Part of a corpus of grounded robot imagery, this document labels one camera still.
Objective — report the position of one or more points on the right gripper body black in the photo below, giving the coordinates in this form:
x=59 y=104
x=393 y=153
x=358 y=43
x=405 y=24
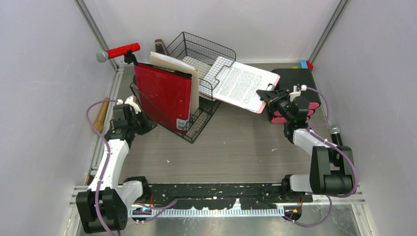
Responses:
x=280 y=101

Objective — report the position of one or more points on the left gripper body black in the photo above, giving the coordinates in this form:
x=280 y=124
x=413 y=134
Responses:
x=142 y=126

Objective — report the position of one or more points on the black pink drawer cabinet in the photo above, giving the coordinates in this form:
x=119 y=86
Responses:
x=292 y=80

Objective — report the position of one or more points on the red notebook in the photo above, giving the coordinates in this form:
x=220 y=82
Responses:
x=164 y=96

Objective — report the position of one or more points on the pink clipboard with paper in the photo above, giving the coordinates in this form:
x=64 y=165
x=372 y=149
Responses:
x=238 y=86

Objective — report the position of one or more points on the beige folder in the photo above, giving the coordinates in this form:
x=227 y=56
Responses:
x=181 y=68

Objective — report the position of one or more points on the black wire mesh organizer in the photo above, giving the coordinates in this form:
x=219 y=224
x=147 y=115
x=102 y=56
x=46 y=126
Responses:
x=187 y=44

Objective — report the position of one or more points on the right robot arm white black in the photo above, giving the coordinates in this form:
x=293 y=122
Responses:
x=332 y=170

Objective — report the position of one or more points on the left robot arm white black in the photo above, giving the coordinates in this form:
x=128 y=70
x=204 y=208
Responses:
x=104 y=206

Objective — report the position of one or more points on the colourful toy blocks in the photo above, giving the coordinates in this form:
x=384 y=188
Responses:
x=304 y=64

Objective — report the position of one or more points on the wooden stick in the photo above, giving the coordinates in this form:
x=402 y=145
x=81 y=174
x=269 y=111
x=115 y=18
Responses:
x=99 y=122

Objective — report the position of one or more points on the black microphone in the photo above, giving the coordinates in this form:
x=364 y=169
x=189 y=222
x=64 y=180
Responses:
x=335 y=135

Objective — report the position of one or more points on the black stand in organizer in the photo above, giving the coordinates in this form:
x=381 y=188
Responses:
x=129 y=58

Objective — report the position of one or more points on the white grid clipboard in tray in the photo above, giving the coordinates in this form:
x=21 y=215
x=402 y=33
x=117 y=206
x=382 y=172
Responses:
x=207 y=73

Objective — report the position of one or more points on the brown object behind organizer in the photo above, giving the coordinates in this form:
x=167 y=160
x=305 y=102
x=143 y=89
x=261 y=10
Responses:
x=160 y=47

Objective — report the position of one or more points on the red glitter microphone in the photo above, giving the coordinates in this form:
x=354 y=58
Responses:
x=103 y=56

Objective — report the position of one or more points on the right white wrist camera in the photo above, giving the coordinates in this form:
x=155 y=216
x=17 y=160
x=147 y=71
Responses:
x=297 y=90

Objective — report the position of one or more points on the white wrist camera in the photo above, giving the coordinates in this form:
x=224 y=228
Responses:
x=132 y=102
x=297 y=90

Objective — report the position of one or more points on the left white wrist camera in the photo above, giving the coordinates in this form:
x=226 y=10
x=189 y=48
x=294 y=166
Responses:
x=132 y=102

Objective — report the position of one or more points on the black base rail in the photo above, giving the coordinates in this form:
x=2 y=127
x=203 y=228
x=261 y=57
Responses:
x=217 y=196

